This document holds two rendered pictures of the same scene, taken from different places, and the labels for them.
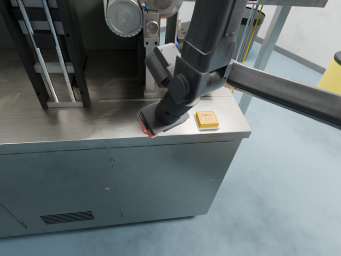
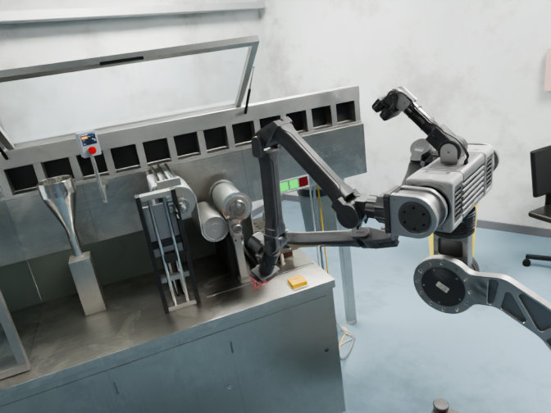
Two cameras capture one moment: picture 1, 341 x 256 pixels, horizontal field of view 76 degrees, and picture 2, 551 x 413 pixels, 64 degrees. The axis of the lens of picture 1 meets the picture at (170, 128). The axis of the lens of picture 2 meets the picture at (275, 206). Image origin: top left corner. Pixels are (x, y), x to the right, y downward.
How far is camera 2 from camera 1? 1.24 m
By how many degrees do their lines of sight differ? 26
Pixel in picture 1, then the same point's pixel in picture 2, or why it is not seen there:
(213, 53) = (276, 229)
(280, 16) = not seen: hidden behind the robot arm
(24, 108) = (151, 318)
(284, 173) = (428, 346)
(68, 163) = (195, 355)
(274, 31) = not seen: hidden behind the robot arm
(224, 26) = (276, 220)
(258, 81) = (308, 238)
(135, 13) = (221, 224)
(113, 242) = not seen: outside the picture
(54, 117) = (178, 315)
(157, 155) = (267, 328)
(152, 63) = (252, 242)
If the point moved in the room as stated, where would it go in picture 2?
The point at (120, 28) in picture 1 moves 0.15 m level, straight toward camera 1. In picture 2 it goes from (212, 236) to (222, 247)
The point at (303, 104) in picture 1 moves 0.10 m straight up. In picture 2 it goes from (331, 240) to (329, 216)
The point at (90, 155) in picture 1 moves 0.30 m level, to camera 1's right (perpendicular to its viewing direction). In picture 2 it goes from (212, 341) to (280, 327)
